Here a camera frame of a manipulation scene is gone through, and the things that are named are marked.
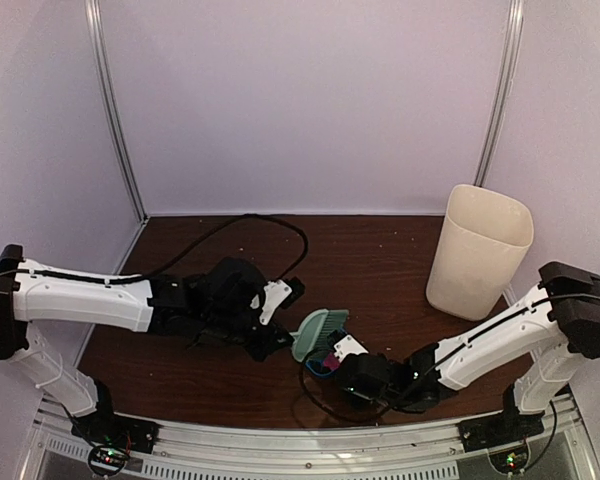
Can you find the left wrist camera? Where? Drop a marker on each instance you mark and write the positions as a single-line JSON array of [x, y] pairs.
[[279, 294]]

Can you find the left aluminium frame post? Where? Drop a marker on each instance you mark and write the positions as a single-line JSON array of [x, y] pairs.
[[112, 114]]

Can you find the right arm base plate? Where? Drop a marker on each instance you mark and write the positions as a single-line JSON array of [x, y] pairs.
[[498, 429]]

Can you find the aluminium front rail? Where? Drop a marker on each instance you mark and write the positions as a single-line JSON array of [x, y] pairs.
[[429, 450]]

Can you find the green hand brush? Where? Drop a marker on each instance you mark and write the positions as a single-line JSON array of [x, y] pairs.
[[310, 341]]

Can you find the right aluminium frame post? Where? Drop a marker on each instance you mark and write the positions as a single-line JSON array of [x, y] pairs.
[[509, 60]]

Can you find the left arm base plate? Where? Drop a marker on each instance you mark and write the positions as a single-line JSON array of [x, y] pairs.
[[125, 433]]

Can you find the right circuit board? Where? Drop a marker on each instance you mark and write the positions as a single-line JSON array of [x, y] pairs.
[[509, 461]]

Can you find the left circuit board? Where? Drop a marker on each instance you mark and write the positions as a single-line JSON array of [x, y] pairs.
[[106, 460]]

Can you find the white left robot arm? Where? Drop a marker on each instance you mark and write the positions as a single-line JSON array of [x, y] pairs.
[[31, 292]]

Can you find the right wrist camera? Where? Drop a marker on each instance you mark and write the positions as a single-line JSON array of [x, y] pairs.
[[347, 346]]

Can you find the blue plastic dustpan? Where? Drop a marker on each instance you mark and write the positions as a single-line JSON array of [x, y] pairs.
[[313, 365]]

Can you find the aluminium frame post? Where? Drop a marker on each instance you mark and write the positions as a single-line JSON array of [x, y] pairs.
[[112, 114], [509, 60]]

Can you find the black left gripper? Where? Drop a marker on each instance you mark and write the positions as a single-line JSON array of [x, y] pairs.
[[276, 338]]

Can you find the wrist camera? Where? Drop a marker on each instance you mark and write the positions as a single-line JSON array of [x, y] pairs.
[[347, 346], [279, 294]]

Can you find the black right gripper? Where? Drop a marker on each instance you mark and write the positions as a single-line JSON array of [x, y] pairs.
[[356, 402]]

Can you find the pink paper scrap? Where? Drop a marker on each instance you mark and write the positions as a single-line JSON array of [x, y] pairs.
[[331, 363]]

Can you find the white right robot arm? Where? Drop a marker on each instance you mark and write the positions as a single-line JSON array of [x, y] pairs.
[[559, 317]]

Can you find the circuit board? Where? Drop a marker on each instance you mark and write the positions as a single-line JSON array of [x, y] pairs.
[[106, 460], [509, 461]]

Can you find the beige plastic waste bin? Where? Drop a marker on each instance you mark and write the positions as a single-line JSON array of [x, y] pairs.
[[484, 238]]

